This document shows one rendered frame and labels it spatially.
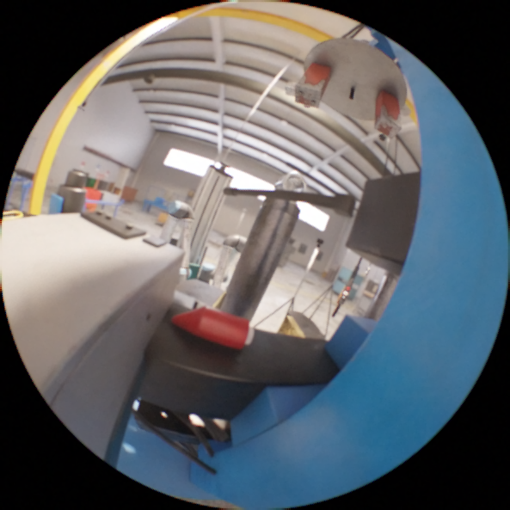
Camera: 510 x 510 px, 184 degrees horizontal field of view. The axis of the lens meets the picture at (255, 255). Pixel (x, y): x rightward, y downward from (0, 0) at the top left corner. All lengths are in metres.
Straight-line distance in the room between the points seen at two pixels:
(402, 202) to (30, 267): 0.32
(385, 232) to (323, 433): 0.19
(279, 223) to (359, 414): 0.74
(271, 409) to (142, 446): 0.98
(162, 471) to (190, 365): 0.98
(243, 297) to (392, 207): 0.77
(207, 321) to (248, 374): 0.10
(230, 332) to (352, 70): 1.14
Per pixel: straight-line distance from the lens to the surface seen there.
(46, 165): 2.42
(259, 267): 0.78
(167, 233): 1.47
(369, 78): 1.06
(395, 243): 0.16
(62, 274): 0.16
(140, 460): 1.16
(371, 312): 1.68
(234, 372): 0.25
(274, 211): 0.77
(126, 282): 0.15
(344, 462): 0.18
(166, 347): 0.25
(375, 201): 0.19
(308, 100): 0.84
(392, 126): 0.87
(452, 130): 0.21
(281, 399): 0.27
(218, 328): 0.24
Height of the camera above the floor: 1.27
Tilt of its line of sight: 8 degrees down
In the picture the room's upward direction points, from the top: 23 degrees clockwise
